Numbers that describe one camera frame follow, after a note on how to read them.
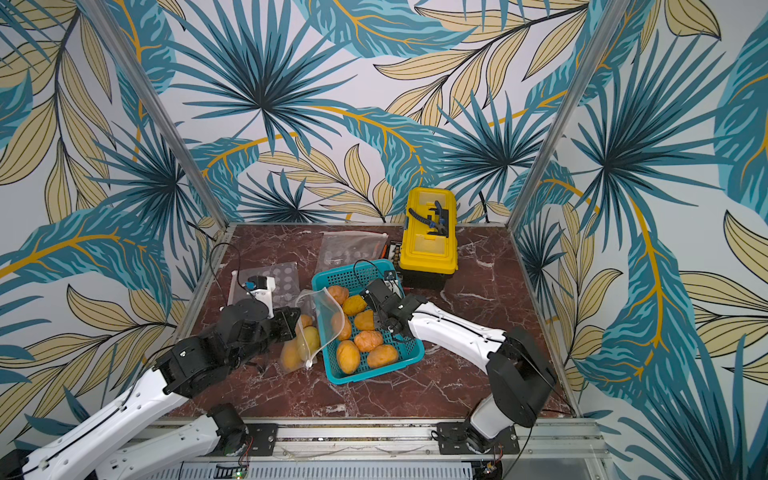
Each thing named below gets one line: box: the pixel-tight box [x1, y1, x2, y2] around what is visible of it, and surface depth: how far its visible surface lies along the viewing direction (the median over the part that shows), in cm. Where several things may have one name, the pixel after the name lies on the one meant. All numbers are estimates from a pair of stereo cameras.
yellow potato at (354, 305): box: [343, 295, 367, 316], surface depth 94 cm
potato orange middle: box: [354, 330, 383, 352], surface depth 87 cm
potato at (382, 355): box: [367, 344, 399, 369], surface depth 84 cm
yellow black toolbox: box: [400, 186, 458, 289], surface depth 95 cm
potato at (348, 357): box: [336, 340, 361, 375], surface depth 83 cm
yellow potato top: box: [281, 338, 305, 372], surface depth 82 cm
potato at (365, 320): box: [354, 310, 375, 331], surface depth 90 cm
